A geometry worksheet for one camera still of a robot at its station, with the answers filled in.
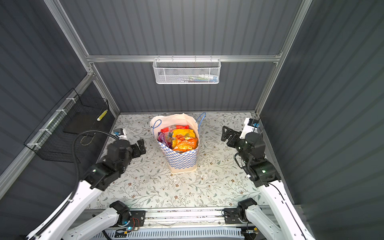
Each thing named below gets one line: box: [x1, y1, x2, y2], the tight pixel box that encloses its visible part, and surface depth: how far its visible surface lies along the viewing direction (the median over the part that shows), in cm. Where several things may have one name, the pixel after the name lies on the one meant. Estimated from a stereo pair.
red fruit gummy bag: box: [159, 125, 190, 135], surface depth 92 cm
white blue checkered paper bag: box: [149, 112, 207, 174], surface depth 78 cm
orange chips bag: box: [172, 134, 198, 154], surface depth 79 cm
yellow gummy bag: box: [172, 128, 196, 144], surface depth 86 cm
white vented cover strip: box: [99, 227, 245, 240], surface depth 72 cm
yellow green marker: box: [96, 109, 108, 121], surface depth 83 cm
